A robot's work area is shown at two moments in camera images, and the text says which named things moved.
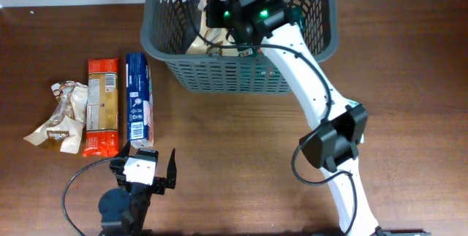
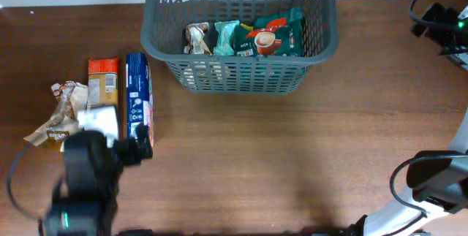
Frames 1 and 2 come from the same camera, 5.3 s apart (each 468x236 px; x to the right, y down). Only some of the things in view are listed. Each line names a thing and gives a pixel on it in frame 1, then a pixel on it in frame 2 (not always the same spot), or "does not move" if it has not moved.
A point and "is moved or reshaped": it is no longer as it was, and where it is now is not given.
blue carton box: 140,100 does not move
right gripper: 213,17 to 447,16
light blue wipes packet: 360,116 to 224,45
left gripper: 115,164 to 128,147
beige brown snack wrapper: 211,41 is moved or reshaped
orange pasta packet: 102,124 does not move
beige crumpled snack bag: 64,126 does not move
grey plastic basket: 171,23 does not move
